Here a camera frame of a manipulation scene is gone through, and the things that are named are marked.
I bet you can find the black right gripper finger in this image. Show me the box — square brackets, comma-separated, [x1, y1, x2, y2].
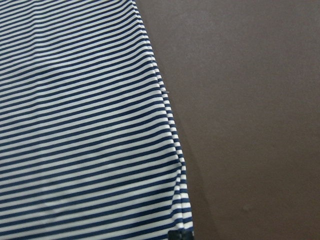
[168, 230, 195, 240]

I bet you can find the navy white striped polo shirt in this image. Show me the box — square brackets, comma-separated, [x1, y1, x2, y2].
[0, 0, 194, 240]

